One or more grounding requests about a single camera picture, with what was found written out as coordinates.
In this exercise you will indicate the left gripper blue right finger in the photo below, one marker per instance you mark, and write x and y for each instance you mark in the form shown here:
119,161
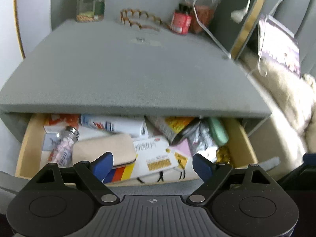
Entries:
203,167

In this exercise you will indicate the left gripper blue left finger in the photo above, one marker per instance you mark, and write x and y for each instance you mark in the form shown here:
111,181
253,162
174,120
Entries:
101,167

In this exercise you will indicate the white box with colour stripes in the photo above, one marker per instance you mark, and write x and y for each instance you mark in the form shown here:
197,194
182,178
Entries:
119,174

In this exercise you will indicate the beige clasp case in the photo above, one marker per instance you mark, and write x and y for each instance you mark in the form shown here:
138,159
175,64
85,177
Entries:
120,145

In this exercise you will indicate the candy bottle with metal cap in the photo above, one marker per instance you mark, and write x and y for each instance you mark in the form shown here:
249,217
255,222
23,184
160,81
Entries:
63,148

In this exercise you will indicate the white spray bottle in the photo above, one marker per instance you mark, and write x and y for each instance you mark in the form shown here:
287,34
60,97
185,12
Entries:
134,126

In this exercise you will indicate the gold foil wrapper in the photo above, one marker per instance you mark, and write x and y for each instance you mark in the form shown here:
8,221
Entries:
223,155

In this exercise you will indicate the silver foil packet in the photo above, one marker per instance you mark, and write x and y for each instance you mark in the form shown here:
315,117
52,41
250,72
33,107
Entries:
200,141

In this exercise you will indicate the mint green case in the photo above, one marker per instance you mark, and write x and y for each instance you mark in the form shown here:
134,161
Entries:
217,131

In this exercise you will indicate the white box with yellow label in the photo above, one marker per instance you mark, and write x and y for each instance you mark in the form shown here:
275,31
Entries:
159,162

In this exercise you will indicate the yellow label silver pouch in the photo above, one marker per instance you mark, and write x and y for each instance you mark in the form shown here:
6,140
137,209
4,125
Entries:
175,129

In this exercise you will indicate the red orange box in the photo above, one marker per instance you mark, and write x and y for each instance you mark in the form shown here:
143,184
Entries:
57,122

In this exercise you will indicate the grey nightstand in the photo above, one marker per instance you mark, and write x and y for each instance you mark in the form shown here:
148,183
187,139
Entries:
107,68

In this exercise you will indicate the cream fluffy blanket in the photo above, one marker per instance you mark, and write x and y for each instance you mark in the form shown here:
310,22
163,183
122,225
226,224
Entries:
294,95

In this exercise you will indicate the red supplement bottle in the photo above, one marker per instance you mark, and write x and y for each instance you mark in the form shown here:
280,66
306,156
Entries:
181,20

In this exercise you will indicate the white power plug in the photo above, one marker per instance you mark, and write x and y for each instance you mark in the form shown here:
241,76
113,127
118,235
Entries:
238,15

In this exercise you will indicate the glass jar with black lid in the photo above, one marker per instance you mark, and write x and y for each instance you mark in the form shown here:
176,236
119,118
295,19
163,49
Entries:
90,11

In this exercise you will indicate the clear bag of red berries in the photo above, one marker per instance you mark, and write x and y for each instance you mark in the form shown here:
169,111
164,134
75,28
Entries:
205,10

